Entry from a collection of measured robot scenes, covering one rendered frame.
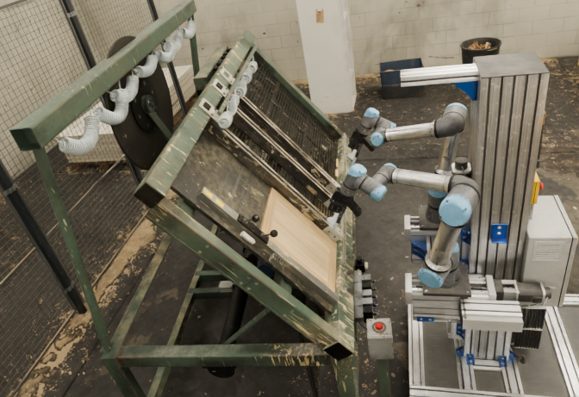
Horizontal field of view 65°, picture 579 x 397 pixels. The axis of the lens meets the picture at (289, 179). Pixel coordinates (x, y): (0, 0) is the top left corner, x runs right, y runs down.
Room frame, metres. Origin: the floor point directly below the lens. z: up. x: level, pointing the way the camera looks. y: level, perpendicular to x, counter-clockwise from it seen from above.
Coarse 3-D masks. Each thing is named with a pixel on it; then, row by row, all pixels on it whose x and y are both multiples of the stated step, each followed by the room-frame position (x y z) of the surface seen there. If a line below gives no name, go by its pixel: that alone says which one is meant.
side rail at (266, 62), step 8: (256, 56) 3.64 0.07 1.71; (264, 56) 3.66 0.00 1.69; (264, 64) 3.63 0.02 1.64; (272, 64) 3.66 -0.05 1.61; (272, 72) 3.62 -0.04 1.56; (280, 72) 3.64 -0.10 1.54; (280, 80) 3.61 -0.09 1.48; (288, 80) 3.62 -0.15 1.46; (288, 88) 3.60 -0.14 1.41; (296, 88) 3.63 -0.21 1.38; (288, 96) 3.60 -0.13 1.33; (296, 96) 3.58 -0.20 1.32; (304, 96) 3.60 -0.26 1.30; (304, 104) 3.57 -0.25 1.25; (312, 104) 3.59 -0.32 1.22; (312, 112) 3.56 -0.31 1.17; (320, 112) 3.57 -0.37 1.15; (320, 120) 3.55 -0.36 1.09; (328, 120) 3.58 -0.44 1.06; (328, 128) 3.53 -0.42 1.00; (336, 128) 3.55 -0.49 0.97; (336, 136) 3.52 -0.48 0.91
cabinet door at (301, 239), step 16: (272, 192) 2.19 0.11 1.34; (272, 208) 2.06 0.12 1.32; (288, 208) 2.16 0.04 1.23; (272, 224) 1.95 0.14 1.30; (288, 224) 2.03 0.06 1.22; (304, 224) 2.13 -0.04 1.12; (272, 240) 1.83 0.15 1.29; (288, 240) 1.91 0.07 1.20; (304, 240) 2.00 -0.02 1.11; (320, 240) 2.09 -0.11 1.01; (304, 256) 1.88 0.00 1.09; (320, 256) 1.96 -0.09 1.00; (320, 272) 1.84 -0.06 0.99
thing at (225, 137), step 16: (208, 112) 2.29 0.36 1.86; (208, 128) 2.31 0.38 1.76; (224, 128) 2.27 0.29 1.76; (224, 144) 2.29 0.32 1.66; (240, 144) 2.32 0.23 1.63; (240, 160) 2.28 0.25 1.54; (256, 160) 2.27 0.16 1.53; (272, 176) 2.25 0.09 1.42; (288, 192) 2.23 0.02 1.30; (304, 208) 2.21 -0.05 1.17; (320, 224) 2.20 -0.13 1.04; (336, 240) 2.18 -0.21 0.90
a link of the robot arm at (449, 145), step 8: (456, 104) 2.16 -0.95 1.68; (448, 112) 2.10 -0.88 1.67; (456, 112) 2.08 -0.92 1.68; (464, 112) 2.11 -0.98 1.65; (464, 120) 2.07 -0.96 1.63; (456, 136) 2.11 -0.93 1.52; (448, 144) 2.12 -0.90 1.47; (456, 144) 2.12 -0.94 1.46; (440, 152) 2.17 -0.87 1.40; (448, 152) 2.12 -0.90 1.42; (440, 160) 2.15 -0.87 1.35; (448, 160) 2.12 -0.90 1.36; (440, 168) 2.15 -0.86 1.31; (448, 168) 2.13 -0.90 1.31
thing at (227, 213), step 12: (216, 204) 1.79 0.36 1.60; (228, 216) 1.78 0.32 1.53; (240, 228) 1.77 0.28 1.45; (276, 252) 1.74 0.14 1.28; (288, 264) 1.73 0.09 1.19; (300, 264) 1.77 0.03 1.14; (300, 276) 1.72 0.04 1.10; (312, 276) 1.74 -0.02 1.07; (312, 288) 1.71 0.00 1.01; (324, 288) 1.71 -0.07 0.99; (336, 300) 1.69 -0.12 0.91
